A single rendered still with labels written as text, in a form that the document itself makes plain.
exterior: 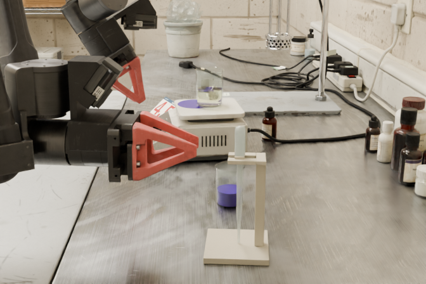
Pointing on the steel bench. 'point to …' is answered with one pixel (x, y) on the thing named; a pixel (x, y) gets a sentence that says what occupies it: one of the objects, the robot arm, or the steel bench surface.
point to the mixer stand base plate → (283, 103)
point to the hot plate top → (231, 106)
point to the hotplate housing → (208, 135)
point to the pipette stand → (225, 240)
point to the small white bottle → (385, 142)
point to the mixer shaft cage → (278, 37)
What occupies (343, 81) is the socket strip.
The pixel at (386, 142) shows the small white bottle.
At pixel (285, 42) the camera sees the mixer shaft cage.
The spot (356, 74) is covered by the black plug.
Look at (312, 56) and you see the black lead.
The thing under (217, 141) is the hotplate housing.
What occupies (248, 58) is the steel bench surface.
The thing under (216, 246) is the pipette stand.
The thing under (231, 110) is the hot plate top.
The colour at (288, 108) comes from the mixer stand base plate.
